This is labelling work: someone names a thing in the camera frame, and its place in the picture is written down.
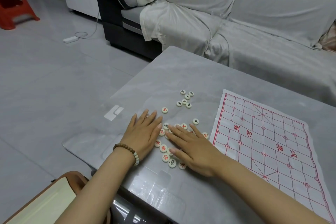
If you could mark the person's right little finger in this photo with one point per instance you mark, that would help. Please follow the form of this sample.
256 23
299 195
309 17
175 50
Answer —
196 132

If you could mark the person's left hand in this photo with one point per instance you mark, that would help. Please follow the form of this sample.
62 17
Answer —
141 137

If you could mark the person's left little finger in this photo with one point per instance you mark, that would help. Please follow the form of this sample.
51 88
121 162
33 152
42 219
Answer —
133 122

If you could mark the person's right thumb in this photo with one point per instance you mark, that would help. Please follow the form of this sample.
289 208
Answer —
178 154

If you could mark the cream notebook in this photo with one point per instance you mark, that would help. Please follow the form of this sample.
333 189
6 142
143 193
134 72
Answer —
39 202

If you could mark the person's right middle finger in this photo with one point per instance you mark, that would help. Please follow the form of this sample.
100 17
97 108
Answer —
176 134

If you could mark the person's right hand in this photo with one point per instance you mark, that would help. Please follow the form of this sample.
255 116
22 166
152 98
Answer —
199 154

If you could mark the person's left middle finger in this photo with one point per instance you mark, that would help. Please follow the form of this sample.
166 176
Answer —
151 120

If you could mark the person's right forearm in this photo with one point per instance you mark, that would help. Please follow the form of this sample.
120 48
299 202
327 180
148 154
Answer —
262 195

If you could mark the grey and black sofa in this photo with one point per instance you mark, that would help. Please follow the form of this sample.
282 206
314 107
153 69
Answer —
110 13

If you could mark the cream draped cloth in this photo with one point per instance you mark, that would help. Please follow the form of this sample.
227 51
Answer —
168 27

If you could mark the white red-grid chess board sheet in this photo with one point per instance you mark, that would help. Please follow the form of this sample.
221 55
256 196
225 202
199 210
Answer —
262 147

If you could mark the brown patterned cushion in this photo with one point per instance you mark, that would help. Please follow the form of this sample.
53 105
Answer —
329 37

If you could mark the pile of white chess pieces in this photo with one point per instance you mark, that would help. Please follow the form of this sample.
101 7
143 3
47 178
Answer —
164 157

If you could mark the brown leather bag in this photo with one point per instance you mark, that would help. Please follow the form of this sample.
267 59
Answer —
74 180

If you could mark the cluster of black-print chess discs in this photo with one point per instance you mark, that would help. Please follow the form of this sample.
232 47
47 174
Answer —
187 97

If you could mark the person's left forearm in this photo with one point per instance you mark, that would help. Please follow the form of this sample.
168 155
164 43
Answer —
99 192

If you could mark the grey sofa cover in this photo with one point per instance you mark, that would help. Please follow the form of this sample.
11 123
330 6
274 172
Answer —
275 21

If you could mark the white rectangular sticker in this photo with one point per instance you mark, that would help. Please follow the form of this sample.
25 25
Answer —
113 112

